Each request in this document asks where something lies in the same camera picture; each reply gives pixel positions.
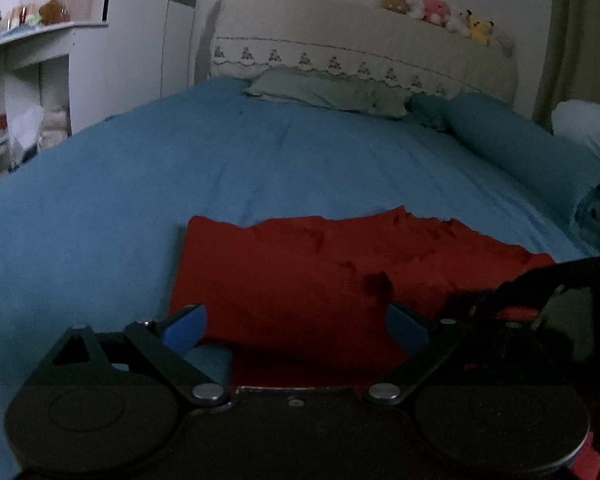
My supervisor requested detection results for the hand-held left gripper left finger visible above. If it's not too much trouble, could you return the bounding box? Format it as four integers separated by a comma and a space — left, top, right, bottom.
53, 303, 229, 407

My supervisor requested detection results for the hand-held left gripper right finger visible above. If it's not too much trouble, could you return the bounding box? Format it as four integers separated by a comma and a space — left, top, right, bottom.
361, 301, 548, 406

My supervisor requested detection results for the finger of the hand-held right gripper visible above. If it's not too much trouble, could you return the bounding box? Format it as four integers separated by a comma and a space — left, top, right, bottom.
447, 256, 600, 322

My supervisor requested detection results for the red garment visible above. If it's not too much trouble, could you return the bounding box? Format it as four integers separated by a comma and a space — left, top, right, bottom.
168, 204, 557, 392

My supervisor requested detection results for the teal bolster pillow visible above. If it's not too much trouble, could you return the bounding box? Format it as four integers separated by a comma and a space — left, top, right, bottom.
410, 91, 600, 256

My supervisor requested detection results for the light blue pillow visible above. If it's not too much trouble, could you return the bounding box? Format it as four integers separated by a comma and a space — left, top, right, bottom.
550, 99, 600, 177

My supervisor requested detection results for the beige curtain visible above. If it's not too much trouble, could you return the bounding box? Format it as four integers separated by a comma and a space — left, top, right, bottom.
531, 0, 600, 126

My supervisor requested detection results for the green pillow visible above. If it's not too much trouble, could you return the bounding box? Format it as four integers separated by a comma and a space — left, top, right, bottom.
243, 65, 414, 120

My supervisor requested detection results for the row of plush toys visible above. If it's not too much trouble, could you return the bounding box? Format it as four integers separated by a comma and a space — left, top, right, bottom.
378, 0, 515, 56

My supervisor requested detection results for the white padded headboard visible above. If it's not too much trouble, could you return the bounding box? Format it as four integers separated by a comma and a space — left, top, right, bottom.
210, 0, 520, 107

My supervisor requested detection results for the white shelf unit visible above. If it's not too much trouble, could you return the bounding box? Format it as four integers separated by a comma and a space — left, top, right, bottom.
0, 21, 112, 187

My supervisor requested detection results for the white wardrobe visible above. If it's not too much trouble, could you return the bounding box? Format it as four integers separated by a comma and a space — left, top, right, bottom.
68, 0, 203, 137

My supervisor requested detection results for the pink pen holder box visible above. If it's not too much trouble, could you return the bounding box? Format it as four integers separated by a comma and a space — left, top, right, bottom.
64, 0, 97, 23

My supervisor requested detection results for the brown teddy bear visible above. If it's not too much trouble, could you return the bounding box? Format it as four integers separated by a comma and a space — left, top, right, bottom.
38, 0, 72, 26

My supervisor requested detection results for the row of small shelf bottles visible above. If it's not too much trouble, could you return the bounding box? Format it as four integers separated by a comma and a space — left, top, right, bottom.
0, 4, 43, 37

